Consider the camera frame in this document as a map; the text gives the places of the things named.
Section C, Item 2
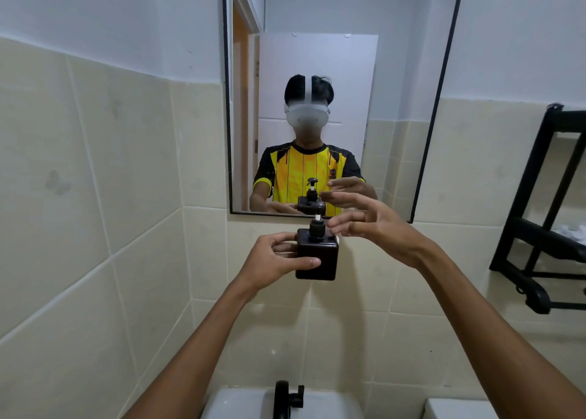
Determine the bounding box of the person's right hand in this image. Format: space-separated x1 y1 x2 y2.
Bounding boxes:
320 191 432 269

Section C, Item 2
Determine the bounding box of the person's left hand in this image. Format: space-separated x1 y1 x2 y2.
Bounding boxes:
233 232 322 301

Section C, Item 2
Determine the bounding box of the dark brown square soap bottle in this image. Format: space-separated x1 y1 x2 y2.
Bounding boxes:
295 228 340 281

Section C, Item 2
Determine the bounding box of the person's right forearm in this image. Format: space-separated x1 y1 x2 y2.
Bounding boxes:
418 240 586 419

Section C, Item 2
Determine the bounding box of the person's left forearm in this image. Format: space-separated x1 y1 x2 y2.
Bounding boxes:
120 278 257 419

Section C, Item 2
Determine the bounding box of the black faucet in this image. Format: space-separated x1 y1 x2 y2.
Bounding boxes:
273 380 305 419

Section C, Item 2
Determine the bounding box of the white ceramic sink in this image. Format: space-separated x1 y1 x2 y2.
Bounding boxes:
200 387 364 419

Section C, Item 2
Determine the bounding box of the white ceramic toilet tank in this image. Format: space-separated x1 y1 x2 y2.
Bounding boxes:
421 398 500 419

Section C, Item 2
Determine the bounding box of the white crumpled cloth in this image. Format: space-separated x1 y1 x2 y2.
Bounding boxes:
552 223 586 246

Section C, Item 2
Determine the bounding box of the black framed wall mirror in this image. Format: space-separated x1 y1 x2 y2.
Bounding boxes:
222 0 467 224

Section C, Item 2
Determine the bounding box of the black metal wall rack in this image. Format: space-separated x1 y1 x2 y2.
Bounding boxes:
489 104 586 315

